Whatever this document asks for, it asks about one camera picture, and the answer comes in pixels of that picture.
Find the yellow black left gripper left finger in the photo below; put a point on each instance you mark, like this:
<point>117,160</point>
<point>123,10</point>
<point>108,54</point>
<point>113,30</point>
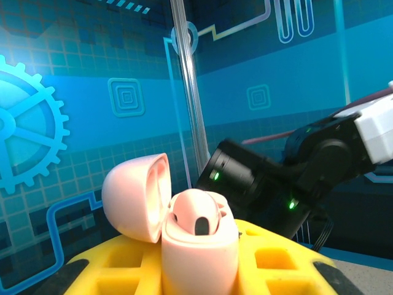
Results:
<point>116,270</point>

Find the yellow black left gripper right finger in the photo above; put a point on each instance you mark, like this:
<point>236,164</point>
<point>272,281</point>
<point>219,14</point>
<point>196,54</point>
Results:
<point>276,270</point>

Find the pink earbud charging case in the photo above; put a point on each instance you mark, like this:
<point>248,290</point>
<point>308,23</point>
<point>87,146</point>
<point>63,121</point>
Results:
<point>196,261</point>

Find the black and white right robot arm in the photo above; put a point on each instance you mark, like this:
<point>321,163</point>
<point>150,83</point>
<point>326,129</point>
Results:
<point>377,132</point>

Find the blue table edge strip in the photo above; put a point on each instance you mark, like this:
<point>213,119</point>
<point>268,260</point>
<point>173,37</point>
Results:
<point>368,256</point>

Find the aluminium frame post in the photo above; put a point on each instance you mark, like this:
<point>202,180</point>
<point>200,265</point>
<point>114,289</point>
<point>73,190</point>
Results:
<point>187,77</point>

